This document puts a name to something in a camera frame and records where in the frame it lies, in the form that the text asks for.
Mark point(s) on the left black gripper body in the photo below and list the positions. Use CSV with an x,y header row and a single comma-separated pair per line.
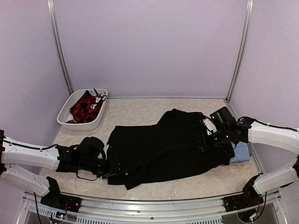
x,y
91,165

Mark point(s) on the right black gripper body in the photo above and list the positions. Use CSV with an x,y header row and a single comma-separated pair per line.
x,y
223,138

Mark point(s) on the black long sleeve shirt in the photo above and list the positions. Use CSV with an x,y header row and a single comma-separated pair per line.
x,y
169,150

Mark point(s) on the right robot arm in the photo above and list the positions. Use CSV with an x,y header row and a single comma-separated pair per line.
x,y
276,147

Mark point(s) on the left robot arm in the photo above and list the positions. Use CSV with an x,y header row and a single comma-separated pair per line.
x,y
14,153

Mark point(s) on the light blue folded shirt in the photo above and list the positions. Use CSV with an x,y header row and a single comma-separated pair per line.
x,y
241,151

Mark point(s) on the white plastic bin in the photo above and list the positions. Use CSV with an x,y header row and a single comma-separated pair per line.
x,y
64,114

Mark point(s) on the red black plaid shirt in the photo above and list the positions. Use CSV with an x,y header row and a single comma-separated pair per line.
x,y
87,108

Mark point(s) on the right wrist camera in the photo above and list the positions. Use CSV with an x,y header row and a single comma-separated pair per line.
x,y
209,126

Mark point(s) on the aluminium front rail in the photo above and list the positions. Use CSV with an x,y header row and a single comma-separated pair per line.
x,y
207,210

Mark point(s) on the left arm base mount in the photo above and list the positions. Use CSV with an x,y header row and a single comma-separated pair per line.
x,y
55,199

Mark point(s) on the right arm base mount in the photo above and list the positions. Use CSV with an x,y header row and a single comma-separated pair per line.
x,y
248,198

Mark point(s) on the right aluminium corner post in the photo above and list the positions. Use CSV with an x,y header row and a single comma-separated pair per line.
x,y
241,50

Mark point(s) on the aluminium corner post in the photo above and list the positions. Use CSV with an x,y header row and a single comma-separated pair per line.
x,y
58,45
241,50

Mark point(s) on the left aluminium corner post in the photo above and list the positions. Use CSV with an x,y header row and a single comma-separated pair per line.
x,y
58,45

